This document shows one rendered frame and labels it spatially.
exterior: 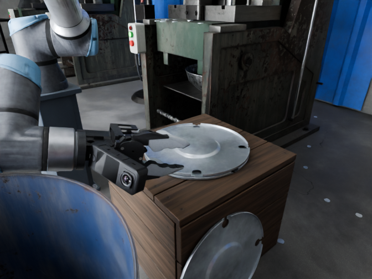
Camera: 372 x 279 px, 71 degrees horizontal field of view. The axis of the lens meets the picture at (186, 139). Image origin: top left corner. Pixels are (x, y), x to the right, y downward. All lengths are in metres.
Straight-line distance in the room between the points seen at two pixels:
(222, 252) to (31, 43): 0.81
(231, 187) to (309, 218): 0.57
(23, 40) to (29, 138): 0.56
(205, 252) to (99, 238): 0.26
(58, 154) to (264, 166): 0.47
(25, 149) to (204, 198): 0.34
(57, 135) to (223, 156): 0.40
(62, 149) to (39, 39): 0.56
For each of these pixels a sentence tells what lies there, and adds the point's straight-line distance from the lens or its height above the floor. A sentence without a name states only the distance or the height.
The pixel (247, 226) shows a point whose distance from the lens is 0.72.
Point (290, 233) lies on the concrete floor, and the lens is 1.04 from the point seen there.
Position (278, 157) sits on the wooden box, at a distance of 0.74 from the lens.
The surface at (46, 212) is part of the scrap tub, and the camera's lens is 0.51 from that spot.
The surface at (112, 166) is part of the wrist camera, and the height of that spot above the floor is 0.48.
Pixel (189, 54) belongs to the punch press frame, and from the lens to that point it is 1.20.
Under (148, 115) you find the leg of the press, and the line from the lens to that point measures 1.50.
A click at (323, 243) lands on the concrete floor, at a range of 1.05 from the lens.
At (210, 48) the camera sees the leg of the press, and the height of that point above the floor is 0.57.
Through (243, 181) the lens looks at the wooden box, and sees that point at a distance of 0.63.
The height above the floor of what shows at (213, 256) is 0.20.
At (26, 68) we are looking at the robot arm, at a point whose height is 0.62.
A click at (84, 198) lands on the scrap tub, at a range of 0.43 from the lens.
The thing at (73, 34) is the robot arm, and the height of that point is 0.63.
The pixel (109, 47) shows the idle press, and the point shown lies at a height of 0.33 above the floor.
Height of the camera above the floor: 0.72
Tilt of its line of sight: 28 degrees down
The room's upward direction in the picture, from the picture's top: straight up
